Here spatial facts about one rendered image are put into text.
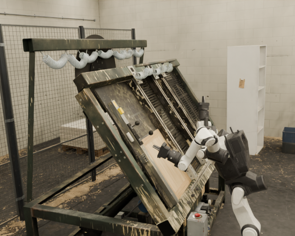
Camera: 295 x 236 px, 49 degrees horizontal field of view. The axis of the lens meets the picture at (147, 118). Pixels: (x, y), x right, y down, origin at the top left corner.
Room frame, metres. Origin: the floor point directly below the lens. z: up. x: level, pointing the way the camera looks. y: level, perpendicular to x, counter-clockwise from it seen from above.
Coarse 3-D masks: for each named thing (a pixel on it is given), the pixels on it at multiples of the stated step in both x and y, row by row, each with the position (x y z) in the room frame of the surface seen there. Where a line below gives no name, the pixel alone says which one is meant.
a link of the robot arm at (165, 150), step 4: (164, 144) 2.24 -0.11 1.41; (160, 148) 2.24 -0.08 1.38; (164, 148) 2.23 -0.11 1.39; (168, 148) 2.22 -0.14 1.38; (160, 152) 2.24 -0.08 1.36; (164, 152) 2.23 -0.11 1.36; (168, 152) 2.22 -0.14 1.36; (172, 152) 2.20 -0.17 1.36; (176, 152) 2.21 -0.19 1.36; (160, 156) 2.24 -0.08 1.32; (164, 156) 2.23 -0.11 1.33; (168, 156) 2.20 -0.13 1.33; (172, 156) 2.19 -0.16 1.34; (168, 160) 2.21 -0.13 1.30; (172, 160) 2.18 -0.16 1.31
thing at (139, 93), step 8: (136, 80) 2.97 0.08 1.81; (136, 88) 2.99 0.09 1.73; (136, 96) 2.99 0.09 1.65; (144, 96) 2.97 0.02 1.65; (144, 104) 2.96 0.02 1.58; (152, 112) 2.93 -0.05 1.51; (152, 120) 2.93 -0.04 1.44; (160, 120) 2.93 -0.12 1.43; (160, 128) 2.91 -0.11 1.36; (168, 136) 2.88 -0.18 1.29; (168, 144) 2.88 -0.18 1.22; (176, 144) 2.89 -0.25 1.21; (192, 168) 2.84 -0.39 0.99; (192, 176) 2.79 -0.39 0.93
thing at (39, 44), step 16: (32, 48) 2.58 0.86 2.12; (48, 48) 2.66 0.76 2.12; (64, 48) 2.85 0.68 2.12; (80, 48) 3.07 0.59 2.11; (96, 48) 3.33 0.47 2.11; (112, 48) 3.65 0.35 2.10; (144, 48) 4.50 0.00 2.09; (32, 64) 2.55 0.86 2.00; (32, 80) 2.56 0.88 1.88; (32, 96) 2.57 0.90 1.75; (32, 112) 2.58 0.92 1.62; (32, 128) 2.59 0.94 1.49; (32, 144) 2.60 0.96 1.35; (32, 160) 2.61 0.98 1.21; (128, 192) 2.34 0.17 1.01
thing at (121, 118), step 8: (112, 104) 2.54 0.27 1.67; (120, 120) 2.51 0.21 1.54; (128, 128) 2.49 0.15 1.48; (136, 144) 2.46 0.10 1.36; (144, 152) 2.44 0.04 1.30; (152, 160) 2.45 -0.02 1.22; (152, 168) 2.41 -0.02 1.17; (160, 176) 2.40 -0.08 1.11; (160, 184) 2.39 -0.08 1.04; (168, 184) 2.41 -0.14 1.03; (168, 192) 2.36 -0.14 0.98; (176, 200) 2.35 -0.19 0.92
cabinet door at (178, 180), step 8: (152, 136) 2.74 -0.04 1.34; (160, 136) 2.85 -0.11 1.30; (144, 144) 2.55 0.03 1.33; (152, 144) 2.66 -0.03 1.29; (160, 144) 2.76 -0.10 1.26; (152, 152) 2.58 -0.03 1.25; (160, 160) 2.59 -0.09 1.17; (160, 168) 2.52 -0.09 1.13; (168, 168) 2.61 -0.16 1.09; (176, 168) 2.72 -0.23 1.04; (168, 176) 2.53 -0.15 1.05; (176, 176) 2.63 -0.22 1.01; (184, 176) 2.75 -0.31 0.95; (176, 184) 2.55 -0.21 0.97; (184, 184) 2.65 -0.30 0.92; (176, 192) 2.46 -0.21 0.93
